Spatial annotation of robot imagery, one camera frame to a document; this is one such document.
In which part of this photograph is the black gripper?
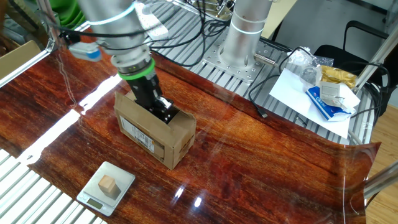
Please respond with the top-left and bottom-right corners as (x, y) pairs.
(127, 74), (174, 125)

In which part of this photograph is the brown cardboard shipping box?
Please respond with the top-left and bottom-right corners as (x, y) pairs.
(113, 90), (197, 170)

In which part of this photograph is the open brown storage carton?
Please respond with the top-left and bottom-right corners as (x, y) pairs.
(0, 32), (41, 80)

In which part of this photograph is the silver digital kitchen scale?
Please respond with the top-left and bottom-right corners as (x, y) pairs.
(76, 161), (136, 217)

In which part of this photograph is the small wooden cube block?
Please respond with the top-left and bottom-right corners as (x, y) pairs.
(98, 174), (121, 199)

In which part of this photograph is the glossy wood-grain table mat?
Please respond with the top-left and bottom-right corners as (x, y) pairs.
(0, 23), (382, 224)

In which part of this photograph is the white paper sheet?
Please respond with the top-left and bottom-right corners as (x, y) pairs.
(269, 67), (352, 139)

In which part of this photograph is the green cloth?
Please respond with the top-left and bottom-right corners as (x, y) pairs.
(49, 0), (86, 30)

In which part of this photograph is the clear plastic bag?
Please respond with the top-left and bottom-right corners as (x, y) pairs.
(285, 46), (334, 85)

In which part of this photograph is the beige board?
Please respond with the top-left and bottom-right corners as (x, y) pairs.
(261, 0), (299, 40)

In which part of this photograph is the blue tissue pack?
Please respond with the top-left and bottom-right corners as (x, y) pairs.
(305, 86), (352, 122)

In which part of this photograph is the small white square packet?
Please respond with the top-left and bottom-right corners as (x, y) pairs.
(319, 80), (343, 108)

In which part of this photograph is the person in camouflage jacket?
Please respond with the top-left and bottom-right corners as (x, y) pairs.
(0, 0), (47, 44)

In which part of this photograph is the gold foil bag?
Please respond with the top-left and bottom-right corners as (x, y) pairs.
(320, 65), (358, 90)

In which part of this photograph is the black chair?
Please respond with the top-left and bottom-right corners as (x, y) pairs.
(313, 20), (398, 116)

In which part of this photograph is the white crumpled tissue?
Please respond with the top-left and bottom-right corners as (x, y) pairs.
(337, 83), (361, 114)

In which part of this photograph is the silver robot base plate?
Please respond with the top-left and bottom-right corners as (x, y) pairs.
(201, 37), (289, 84)

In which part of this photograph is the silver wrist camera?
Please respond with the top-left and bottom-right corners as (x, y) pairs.
(68, 42), (103, 62)

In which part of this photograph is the black USB cable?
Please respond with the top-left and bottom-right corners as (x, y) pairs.
(248, 45), (318, 119)

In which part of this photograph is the silver cable connector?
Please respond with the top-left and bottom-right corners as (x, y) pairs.
(253, 52), (280, 68)

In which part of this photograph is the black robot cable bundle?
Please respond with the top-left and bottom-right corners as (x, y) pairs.
(46, 0), (237, 68)

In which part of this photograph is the aluminium frame post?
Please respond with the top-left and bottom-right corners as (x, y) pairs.
(363, 161), (398, 200)
(36, 0), (70, 53)
(353, 30), (398, 94)

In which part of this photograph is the thick black cable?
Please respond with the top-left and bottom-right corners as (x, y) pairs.
(351, 60), (391, 119)

